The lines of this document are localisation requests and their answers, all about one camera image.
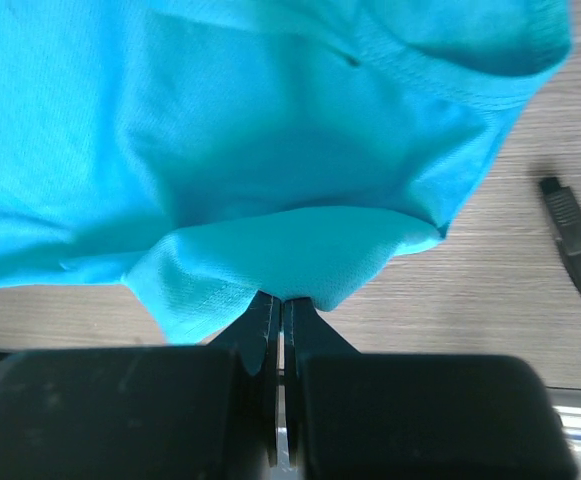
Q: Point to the blue t shirt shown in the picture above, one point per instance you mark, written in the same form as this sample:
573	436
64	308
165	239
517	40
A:
200	152

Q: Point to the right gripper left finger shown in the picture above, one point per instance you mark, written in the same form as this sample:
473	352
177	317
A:
146	412

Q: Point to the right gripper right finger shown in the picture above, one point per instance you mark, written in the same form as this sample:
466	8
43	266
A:
354	415

